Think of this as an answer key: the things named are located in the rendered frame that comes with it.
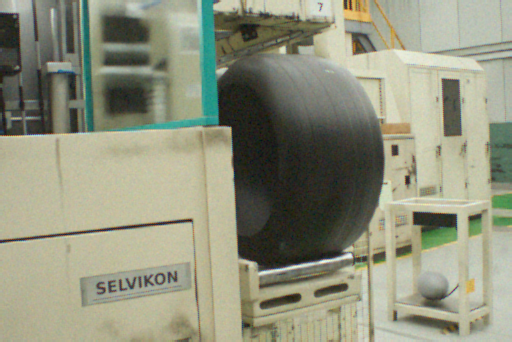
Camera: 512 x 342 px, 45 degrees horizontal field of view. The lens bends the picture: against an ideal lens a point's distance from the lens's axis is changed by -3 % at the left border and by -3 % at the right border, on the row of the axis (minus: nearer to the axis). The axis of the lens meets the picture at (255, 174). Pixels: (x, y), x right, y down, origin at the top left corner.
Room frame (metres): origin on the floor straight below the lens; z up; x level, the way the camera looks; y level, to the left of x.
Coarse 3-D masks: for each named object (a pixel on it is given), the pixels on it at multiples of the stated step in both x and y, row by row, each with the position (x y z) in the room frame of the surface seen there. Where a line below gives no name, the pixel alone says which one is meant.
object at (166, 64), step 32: (96, 0) 1.24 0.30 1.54; (128, 0) 1.09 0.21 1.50; (160, 0) 0.97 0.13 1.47; (192, 0) 0.88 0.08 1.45; (96, 32) 1.25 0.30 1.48; (128, 32) 1.09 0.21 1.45; (160, 32) 0.98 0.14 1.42; (192, 32) 0.88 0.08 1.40; (96, 64) 1.25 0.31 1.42; (128, 64) 1.10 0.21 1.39; (160, 64) 0.98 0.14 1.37; (192, 64) 0.88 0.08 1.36; (96, 96) 1.26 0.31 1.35; (128, 96) 1.11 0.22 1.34; (160, 96) 0.98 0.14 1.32; (192, 96) 0.89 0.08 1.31; (96, 128) 1.27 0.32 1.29; (128, 128) 1.09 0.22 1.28; (160, 128) 0.97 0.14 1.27
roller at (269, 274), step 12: (348, 252) 1.75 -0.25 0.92; (276, 264) 1.63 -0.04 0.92; (288, 264) 1.64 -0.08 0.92; (300, 264) 1.65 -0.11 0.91; (312, 264) 1.67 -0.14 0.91; (324, 264) 1.68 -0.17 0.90; (336, 264) 1.71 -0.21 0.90; (348, 264) 1.73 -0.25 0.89; (264, 276) 1.58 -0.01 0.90; (276, 276) 1.60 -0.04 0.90; (288, 276) 1.62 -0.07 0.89; (300, 276) 1.65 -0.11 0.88
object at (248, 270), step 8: (240, 264) 1.55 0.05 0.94; (248, 264) 1.52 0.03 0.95; (256, 264) 1.53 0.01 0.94; (240, 272) 1.55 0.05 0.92; (248, 272) 1.52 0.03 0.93; (256, 272) 1.53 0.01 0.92; (240, 280) 1.55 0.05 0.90; (248, 280) 1.52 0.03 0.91; (256, 280) 1.53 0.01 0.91; (240, 288) 1.56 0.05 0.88; (248, 288) 1.52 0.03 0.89; (256, 288) 1.53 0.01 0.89; (240, 296) 1.56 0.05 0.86; (248, 296) 1.52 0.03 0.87; (256, 296) 1.53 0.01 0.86
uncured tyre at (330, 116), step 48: (240, 96) 1.98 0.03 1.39; (288, 96) 1.56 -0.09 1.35; (336, 96) 1.60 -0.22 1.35; (240, 144) 2.06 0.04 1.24; (288, 144) 1.53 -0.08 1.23; (336, 144) 1.54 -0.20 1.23; (240, 192) 2.04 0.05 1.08; (288, 192) 1.54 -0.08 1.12; (336, 192) 1.55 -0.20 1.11; (240, 240) 1.74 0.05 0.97; (288, 240) 1.59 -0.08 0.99; (336, 240) 1.65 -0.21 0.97
